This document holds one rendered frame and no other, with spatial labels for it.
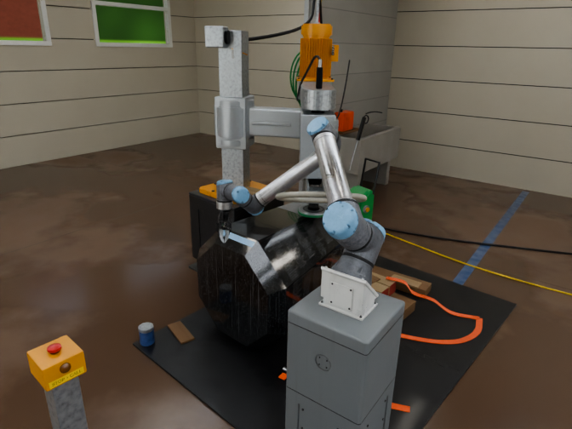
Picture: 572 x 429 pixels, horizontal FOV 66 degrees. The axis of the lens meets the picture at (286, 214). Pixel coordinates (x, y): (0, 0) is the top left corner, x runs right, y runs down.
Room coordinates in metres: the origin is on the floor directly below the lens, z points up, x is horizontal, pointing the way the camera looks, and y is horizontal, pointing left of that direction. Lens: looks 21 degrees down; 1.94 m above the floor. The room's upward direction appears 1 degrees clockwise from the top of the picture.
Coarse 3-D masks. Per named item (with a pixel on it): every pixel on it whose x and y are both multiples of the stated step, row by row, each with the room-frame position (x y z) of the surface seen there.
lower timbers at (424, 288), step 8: (376, 272) 3.47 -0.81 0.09; (384, 272) 3.47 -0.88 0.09; (392, 272) 3.48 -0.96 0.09; (416, 280) 3.35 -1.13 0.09; (400, 288) 3.30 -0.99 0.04; (408, 288) 3.26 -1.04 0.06; (424, 288) 3.22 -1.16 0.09; (392, 296) 3.05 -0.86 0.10; (400, 296) 3.06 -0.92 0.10; (408, 304) 2.95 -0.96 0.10; (408, 312) 2.91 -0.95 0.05
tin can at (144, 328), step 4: (140, 324) 2.55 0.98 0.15; (144, 324) 2.55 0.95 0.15; (148, 324) 2.55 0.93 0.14; (152, 324) 2.55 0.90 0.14; (140, 328) 2.51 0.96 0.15; (144, 328) 2.51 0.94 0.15; (148, 328) 2.51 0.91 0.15; (152, 328) 2.53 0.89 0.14; (140, 332) 2.49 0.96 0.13; (144, 332) 2.48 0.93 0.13; (148, 332) 2.49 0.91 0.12; (152, 332) 2.52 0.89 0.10; (140, 336) 2.49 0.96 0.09; (144, 336) 2.49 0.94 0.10; (148, 336) 2.49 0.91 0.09; (152, 336) 2.52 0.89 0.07; (140, 340) 2.50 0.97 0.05; (144, 340) 2.49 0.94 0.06; (148, 340) 2.49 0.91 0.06; (152, 340) 2.51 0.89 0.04; (140, 344) 2.50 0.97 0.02; (144, 344) 2.49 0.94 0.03; (148, 344) 2.49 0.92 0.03
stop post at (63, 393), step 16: (64, 336) 1.15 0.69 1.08; (32, 352) 1.07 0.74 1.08; (48, 352) 1.07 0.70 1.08; (64, 352) 1.08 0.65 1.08; (80, 352) 1.08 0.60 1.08; (32, 368) 1.05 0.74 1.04; (48, 368) 1.01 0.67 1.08; (80, 368) 1.07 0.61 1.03; (48, 384) 1.00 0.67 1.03; (64, 384) 1.05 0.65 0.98; (48, 400) 1.07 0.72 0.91; (64, 400) 1.05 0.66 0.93; (80, 400) 1.08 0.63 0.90; (64, 416) 1.04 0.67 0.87; (80, 416) 1.07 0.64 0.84
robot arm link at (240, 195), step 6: (228, 186) 2.32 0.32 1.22; (234, 186) 2.29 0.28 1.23; (240, 186) 2.28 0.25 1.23; (228, 192) 2.29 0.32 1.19; (234, 192) 2.25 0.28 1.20; (240, 192) 2.25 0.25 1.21; (246, 192) 2.28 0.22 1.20; (228, 198) 2.30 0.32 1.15; (234, 198) 2.25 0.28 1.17; (240, 198) 2.25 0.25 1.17; (246, 198) 2.27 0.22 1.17; (240, 204) 2.29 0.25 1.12; (246, 204) 2.29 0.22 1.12
